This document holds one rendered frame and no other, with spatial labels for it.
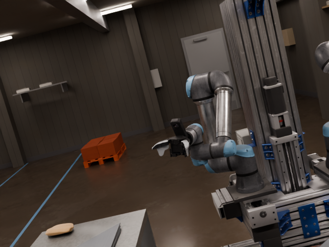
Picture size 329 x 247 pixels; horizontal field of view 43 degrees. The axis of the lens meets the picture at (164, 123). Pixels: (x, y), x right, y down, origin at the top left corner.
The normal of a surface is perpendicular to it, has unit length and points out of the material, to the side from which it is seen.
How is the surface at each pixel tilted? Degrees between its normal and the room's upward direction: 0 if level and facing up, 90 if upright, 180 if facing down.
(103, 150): 90
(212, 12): 90
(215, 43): 90
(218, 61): 90
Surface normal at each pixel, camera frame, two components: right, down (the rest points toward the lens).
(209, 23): 0.03, 0.15
